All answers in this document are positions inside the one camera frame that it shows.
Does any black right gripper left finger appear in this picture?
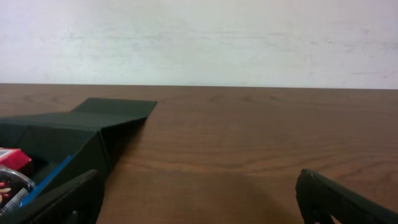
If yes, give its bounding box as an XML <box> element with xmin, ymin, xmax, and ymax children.
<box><xmin>18</xmin><ymin>169</ymin><xmax>104</xmax><ymax>224</ymax></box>

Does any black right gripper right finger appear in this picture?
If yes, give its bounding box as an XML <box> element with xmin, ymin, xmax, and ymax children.
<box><xmin>295</xmin><ymin>169</ymin><xmax>397</xmax><ymax>224</ymax></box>

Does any blue Oreo cookie pack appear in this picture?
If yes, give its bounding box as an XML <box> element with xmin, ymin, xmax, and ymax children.
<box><xmin>19</xmin><ymin>156</ymin><xmax>73</xmax><ymax>208</ymax></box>

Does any red Pringles can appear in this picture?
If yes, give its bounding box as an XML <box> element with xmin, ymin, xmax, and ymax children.
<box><xmin>1</xmin><ymin>165</ymin><xmax>35</xmax><ymax>215</ymax></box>

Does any red wafer snack box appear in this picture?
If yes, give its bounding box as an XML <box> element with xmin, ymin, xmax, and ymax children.
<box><xmin>1</xmin><ymin>148</ymin><xmax>33</xmax><ymax>176</ymax></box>

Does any black open gift box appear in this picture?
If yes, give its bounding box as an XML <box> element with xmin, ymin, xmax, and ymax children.
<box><xmin>1</xmin><ymin>98</ymin><xmax>156</xmax><ymax>223</ymax></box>

